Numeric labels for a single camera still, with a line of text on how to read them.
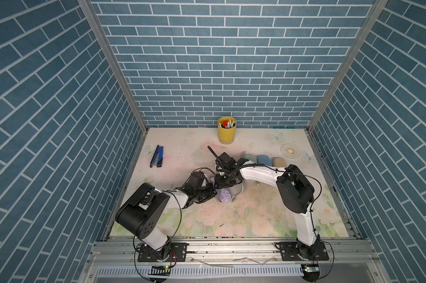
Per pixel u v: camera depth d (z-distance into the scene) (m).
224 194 0.84
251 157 1.03
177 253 0.73
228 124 1.05
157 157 1.04
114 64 0.87
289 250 0.73
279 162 1.00
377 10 0.71
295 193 0.52
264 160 1.03
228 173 0.70
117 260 0.71
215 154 0.76
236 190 0.89
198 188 0.77
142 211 0.46
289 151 1.10
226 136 1.10
